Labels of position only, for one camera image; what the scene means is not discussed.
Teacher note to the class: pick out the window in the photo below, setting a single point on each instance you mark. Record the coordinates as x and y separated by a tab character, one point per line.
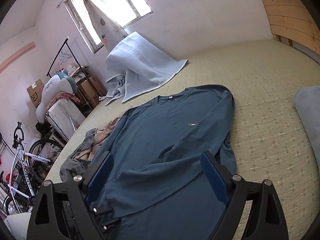
120	2

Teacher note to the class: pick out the wooden shelf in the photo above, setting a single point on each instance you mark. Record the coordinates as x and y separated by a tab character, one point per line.
78	71

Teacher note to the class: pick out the white zip storage case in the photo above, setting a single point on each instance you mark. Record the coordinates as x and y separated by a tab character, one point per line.
65	115

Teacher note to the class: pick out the pink cloth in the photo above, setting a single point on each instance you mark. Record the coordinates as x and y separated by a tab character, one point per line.
66	97

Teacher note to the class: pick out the wooden headboard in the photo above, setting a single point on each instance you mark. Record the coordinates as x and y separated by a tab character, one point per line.
287	17

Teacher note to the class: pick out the bunch of clothes hangers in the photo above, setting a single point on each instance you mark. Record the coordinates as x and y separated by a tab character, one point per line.
63	57

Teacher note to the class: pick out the printed curtain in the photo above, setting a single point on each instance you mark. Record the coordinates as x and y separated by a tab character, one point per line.
105	22

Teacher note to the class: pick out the black clothes rack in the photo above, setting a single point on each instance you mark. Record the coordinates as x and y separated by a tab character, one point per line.
72	53

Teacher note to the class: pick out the flat cardboard box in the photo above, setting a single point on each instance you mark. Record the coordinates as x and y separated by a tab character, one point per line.
35	93

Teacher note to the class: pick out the grey shirt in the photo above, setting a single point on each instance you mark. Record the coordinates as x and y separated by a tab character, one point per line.
72	167

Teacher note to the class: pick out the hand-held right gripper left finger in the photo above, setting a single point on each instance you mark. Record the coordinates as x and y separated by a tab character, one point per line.
101	175

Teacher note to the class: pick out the teal long-sleeve shirt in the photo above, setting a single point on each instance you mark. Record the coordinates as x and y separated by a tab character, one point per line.
162	135

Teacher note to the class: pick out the beige shirt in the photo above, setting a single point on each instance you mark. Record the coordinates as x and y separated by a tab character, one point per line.
102	135

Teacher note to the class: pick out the brown cardboard box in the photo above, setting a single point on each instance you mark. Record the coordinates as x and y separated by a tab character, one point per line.
91	90

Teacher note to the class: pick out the white bicycle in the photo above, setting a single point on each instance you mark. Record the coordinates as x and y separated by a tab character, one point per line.
21	165

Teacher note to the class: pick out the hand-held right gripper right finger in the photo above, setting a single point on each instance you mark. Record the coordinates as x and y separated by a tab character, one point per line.
215	177

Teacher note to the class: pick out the light blue pillow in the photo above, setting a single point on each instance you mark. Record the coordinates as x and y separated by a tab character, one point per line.
308	110

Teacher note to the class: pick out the white and teal plush toy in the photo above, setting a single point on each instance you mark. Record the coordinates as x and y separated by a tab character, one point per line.
55	85

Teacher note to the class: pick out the light blue blanket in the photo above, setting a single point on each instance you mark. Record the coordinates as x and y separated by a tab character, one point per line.
140	60

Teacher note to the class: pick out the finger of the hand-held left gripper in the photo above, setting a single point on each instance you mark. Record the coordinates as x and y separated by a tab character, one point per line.
106	218

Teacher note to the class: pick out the white box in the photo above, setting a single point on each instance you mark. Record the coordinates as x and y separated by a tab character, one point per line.
17	226

